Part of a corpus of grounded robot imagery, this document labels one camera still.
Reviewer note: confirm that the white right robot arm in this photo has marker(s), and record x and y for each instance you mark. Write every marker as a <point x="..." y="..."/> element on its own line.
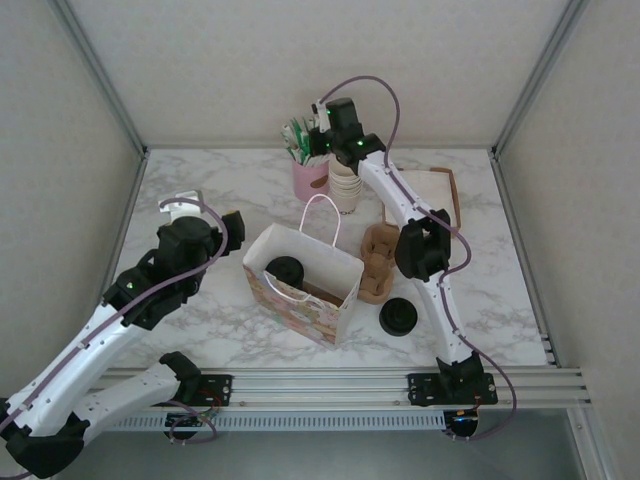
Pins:
<point x="422" y="250"/>

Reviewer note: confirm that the white floral paper gift bag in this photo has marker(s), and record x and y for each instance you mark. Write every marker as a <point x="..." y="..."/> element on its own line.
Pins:
<point x="305" y="315"/>

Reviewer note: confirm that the aluminium frame post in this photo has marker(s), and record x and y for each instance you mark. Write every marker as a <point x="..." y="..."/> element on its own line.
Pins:
<point x="540" y="75"/>
<point x="105" y="80"/>

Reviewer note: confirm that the brown cardboard cup carrier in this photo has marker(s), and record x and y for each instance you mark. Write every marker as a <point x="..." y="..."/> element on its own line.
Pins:
<point x="375" y="260"/>

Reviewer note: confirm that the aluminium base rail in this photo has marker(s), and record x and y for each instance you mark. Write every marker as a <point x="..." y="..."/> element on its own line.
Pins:
<point x="320" y="387"/>

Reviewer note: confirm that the green white striped stick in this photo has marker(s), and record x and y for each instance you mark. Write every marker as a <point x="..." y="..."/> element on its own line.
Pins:
<point x="290" y="142"/>
<point x="301" y="132"/>

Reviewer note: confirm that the pink cylindrical holder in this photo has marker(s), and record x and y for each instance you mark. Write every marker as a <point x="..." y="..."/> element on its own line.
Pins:
<point x="310" y="182"/>

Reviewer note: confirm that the small circuit board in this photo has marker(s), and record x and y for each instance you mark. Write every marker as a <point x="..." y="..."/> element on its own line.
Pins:
<point x="192" y="420"/>
<point x="462" y="417"/>

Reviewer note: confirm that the black plastic cup lid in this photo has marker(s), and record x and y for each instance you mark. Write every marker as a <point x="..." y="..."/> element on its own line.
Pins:
<point x="284" y="266"/>
<point x="398" y="317"/>

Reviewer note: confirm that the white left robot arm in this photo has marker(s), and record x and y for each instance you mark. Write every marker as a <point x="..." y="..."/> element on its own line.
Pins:
<point x="125" y="395"/>

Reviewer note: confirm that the brown cardboard napkin tray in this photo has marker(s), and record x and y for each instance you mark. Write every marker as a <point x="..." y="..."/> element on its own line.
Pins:
<point x="456" y="200"/>

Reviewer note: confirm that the white wrapped stirrer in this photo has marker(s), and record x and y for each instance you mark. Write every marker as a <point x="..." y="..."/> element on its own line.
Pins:
<point x="320" y="160"/>

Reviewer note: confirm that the aluminium table side rail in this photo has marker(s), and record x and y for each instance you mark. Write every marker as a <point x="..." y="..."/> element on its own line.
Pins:
<point x="515" y="235"/>
<point x="135" y="190"/>

